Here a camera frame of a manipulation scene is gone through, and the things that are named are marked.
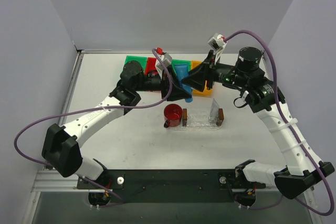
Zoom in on red bin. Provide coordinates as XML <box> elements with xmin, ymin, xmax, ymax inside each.
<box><xmin>145</xmin><ymin>57</ymin><xmax>158</xmax><ymax>91</ymax></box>

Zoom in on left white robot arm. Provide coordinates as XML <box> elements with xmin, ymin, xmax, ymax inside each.
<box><xmin>41</xmin><ymin>60</ymin><xmax>191</xmax><ymax>188</ymax></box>

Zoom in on red mug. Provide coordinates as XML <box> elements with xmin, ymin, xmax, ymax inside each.
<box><xmin>163</xmin><ymin>104</ymin><xmax>183</xmax><ymax>129</ymax></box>

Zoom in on clear holder with wooden ends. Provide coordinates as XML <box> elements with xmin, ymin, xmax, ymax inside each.
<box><xmin>181</xmin><ymin>106</ymin><xmax>225</xmax><ymax>130</ymax></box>

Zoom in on aluminium frame rail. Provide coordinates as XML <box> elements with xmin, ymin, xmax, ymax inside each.
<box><xmin>31</xmin><ymin>170</ymin><xmax>82</xmax><ymax>193</ymax></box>

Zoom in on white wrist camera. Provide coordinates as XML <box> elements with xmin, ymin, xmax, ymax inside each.
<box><xmin>155</xmin><ymin>47</ymin><xmax>172</xmax><ymax>77</ymax></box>
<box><xmin>207</xmin><ymin>33</ymin><xmax>227</xmax><ymax>63</ymax></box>

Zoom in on green bin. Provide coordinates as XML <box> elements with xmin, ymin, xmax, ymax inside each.
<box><xmin>123</xmin><ymin>55</ymin><xmax>147</xmax><ymax>74</ymax></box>
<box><xmin>172</xmin><ymin>59</ymin><xmax>191</xmax><ymax>68</ymax></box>

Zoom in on blue toothbrush case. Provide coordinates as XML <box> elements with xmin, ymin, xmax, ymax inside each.
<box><xmin>174</xmin><ymin>63</ymin><xmax>193</xmax><ymax>103</ymax></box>

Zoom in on right green bin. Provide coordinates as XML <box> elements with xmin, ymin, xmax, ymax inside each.
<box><xmin>172</xmin><ymin>59</ymin><xmax>191</xmax><ymax>68</ymax></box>

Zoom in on clear textured oval tray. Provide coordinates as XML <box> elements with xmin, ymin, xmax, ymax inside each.
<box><xmin>171</xmin><ymin>107</ymin><xmax>220</xmax><ymax>131</ymax></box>

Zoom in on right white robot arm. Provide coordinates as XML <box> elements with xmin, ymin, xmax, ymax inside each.
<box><xmin>182</xmin><ymin>47</ymin><xmax>335</xmax><ymax>199</ymax></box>

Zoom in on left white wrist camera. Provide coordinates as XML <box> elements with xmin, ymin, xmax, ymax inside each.
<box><xmin>155</xmin><ymin>47</ymin><xmax>172</xmax><ymax>77</ymax></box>

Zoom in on left green bin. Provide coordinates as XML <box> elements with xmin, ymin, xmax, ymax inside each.
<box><xmin>123</xmin><ymin>55</ymin><xmax>147</xmax><ymax>74</ymax></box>

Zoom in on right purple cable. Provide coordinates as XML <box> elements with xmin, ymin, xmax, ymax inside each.
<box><xmin>223</xmin><ymin>29</ymin><xmax>333</xmax><ymax>216</ymax></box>

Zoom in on yellow bin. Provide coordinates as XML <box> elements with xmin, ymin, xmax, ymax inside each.
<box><xmin>191</xmin><ymin>60</ymin><xmax>213</xmax><ymax>98</ymax></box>

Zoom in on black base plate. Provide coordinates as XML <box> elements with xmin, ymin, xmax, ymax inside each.
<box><xmin>76</xmin><ymin>168</ymin><xmax>263</xmax><ymax>204</ymax></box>

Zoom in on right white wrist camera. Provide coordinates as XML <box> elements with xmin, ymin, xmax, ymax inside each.
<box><xmin>207</xmin><ymin>33</ymin><xmax>227</xmax><ymax>63</ymax></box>

